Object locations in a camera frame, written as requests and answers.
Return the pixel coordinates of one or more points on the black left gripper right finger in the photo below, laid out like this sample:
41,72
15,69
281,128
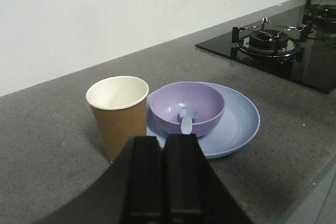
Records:
182,189

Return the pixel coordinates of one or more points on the brown paper cup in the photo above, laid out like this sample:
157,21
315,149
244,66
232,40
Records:
119,107

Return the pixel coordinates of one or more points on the light blue plastic spoon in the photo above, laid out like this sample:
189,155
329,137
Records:
187,117

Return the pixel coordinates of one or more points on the black glass gas hob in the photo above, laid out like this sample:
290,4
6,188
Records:
316,68

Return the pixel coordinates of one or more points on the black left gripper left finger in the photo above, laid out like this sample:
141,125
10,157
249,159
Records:
144,197

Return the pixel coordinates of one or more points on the light blue plastic plate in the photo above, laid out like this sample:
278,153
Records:
239,124

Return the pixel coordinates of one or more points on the black burner pan support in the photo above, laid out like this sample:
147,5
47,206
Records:
268,41

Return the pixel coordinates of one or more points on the purple plastic bowl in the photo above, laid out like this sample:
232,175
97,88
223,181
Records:
166,103

